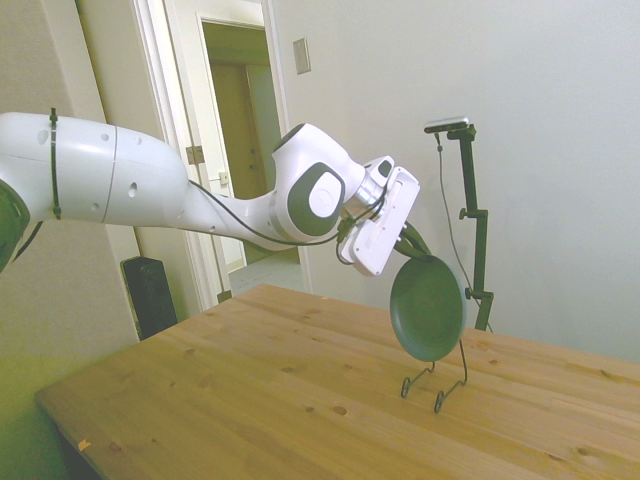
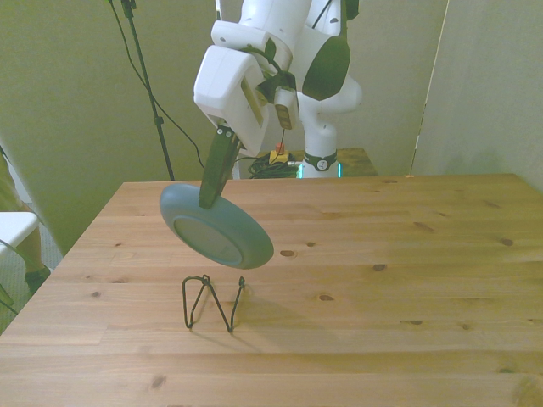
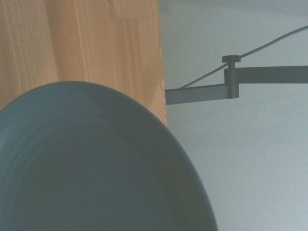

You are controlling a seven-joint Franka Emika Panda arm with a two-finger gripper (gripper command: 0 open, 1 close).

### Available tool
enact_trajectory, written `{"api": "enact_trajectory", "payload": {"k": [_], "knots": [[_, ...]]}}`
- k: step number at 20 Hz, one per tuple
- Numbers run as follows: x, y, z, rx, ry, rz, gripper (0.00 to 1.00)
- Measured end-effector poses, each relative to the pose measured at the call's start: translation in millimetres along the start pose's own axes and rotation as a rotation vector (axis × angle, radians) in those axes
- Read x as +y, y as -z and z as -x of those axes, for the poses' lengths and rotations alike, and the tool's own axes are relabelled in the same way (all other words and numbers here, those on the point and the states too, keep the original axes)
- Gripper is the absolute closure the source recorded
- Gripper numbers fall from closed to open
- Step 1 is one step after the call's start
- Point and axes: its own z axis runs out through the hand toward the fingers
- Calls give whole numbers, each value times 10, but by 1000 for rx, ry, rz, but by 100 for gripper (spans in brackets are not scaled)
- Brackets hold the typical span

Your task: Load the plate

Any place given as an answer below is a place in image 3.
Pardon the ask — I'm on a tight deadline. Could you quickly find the dark teal round plate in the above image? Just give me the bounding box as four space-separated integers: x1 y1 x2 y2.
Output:
0 81 219 231

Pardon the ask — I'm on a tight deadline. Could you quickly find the black camera stand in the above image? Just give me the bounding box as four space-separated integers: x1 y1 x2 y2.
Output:
165 54 308 105

